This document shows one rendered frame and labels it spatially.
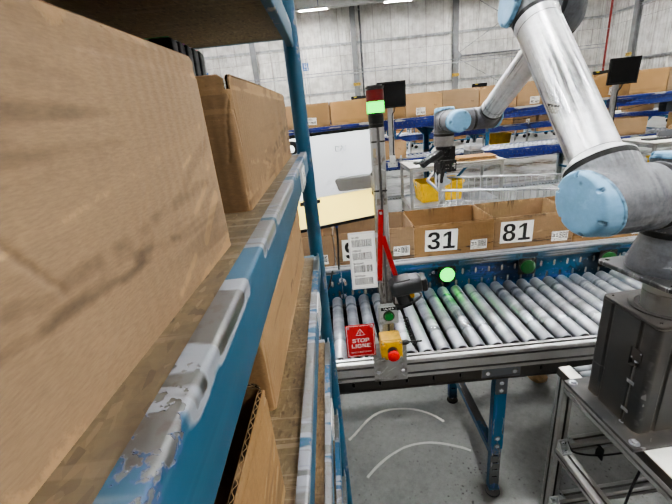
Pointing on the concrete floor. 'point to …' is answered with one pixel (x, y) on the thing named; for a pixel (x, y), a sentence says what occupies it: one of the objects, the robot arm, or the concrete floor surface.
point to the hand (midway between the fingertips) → (438, 189)
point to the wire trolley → (487, 189)
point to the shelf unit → (220, 319)
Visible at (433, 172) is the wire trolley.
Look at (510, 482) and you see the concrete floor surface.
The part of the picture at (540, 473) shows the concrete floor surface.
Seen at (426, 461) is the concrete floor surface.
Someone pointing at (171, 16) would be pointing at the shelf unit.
